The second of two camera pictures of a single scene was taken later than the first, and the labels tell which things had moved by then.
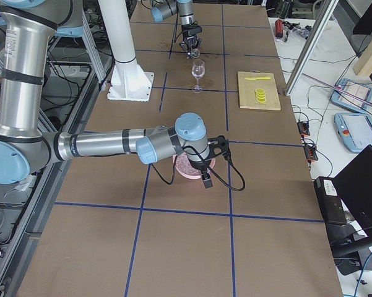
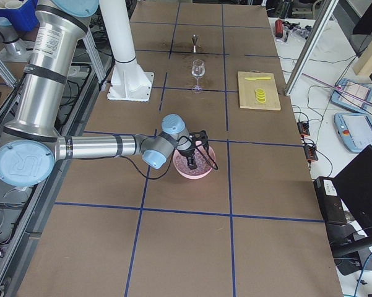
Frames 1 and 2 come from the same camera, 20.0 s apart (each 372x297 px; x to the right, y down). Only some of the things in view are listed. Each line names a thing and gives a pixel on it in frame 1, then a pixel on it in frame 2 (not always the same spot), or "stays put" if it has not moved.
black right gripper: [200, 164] -> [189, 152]
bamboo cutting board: [247, 90] stays put
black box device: [330, 202] stays put
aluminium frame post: [328, 7] stays put
